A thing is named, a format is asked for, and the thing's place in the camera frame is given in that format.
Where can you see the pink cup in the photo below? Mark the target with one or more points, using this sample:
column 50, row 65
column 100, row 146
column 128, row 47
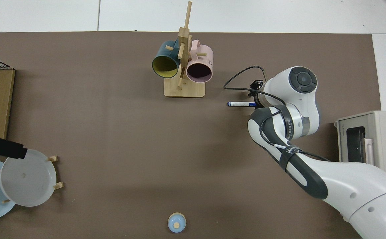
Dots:
column 203, row 54

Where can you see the brown table cloth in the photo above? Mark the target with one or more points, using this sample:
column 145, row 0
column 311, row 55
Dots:
column 120, row 132

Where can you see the wooden plate rack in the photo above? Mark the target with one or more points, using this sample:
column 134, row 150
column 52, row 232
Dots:
column 57, row 186

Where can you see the wooden cup stand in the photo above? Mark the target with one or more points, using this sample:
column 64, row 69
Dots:
column 184, row 91

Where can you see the pale toaster oven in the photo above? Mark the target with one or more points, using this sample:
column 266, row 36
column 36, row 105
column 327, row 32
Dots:
column 385, row 139

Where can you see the dark teal cup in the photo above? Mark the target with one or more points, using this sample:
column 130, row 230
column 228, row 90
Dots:
column 161, row 53

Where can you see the grey plate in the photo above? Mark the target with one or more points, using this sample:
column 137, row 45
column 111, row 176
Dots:
column 27, row 182

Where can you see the blue white marker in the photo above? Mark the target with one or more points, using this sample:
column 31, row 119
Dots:
column 239, row 104

